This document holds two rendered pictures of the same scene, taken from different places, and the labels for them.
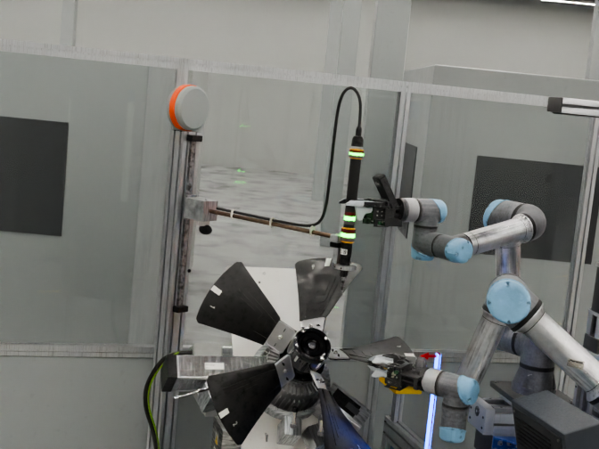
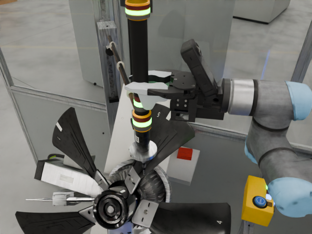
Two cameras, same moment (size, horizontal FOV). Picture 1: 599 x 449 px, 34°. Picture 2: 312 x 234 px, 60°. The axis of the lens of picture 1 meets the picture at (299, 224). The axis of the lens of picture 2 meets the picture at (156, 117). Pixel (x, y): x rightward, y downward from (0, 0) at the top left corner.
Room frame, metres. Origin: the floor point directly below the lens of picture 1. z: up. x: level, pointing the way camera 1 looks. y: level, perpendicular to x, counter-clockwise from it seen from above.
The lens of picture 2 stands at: (2.57, -0.47, 1.94)
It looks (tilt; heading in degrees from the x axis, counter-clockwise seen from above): 37 degrees down; 37
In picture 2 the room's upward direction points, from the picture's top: straight up
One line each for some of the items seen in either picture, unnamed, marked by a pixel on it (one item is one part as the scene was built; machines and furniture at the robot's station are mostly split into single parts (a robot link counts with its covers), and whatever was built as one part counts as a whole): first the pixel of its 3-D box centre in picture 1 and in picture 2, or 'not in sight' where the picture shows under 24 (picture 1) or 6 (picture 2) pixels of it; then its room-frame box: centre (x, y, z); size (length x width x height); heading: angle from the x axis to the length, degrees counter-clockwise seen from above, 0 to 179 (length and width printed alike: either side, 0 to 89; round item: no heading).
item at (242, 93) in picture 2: (406, 209); (237, 95); (3.04, -0.33, 1.64); 0.08 x 0.05 x 0.08; 27
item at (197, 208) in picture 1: (199, 208); (107, 32); (3.33, 0.35, 1.54); 0.10 x 0.07 x 0.08; 52
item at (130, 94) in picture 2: (270, 223); (120, 67); (3.13, 0.09, 1.54); 0.54 x 0.01 x 0.01; 52
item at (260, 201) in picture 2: not in sight; (260, 201); (3.29, -0.42, 1.08); 0.04 x 0.04 x 0.02
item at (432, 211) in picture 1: (427, 211); (277, 101); (3.08, -0.40, 1.64); 0.11 x 0.08 x 0.09; 117
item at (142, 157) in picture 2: (343, 252); (141, 134); (2.95, -0.14, 1.50); 0.09 x 0.07 x 0.10; 52
